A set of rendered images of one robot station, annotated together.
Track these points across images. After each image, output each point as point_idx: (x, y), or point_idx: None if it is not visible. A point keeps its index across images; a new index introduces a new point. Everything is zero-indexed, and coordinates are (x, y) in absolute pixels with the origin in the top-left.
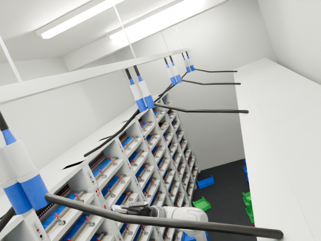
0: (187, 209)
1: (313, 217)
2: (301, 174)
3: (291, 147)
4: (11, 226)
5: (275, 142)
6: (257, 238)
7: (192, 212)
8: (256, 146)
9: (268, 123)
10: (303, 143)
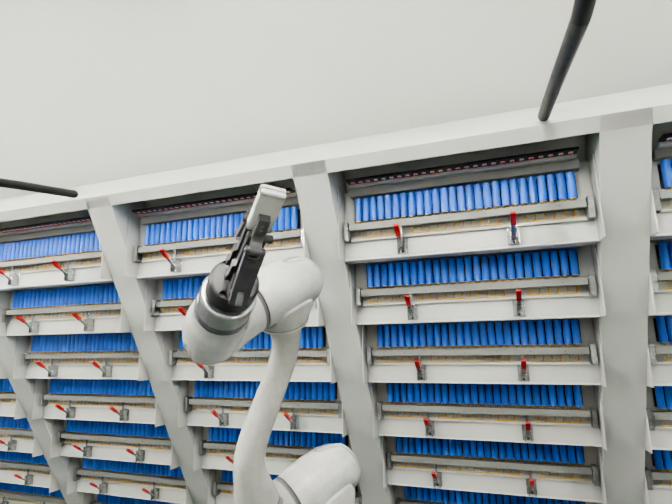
0: (279, 261)
1: (512, 122)
2: (411, 138)
3: (323, 152)
4: None
5: (284, 160)
6: (540, 124)
7: (296, 259)
8: (265, 166)
9: (192, 175)
10: (326, 150)
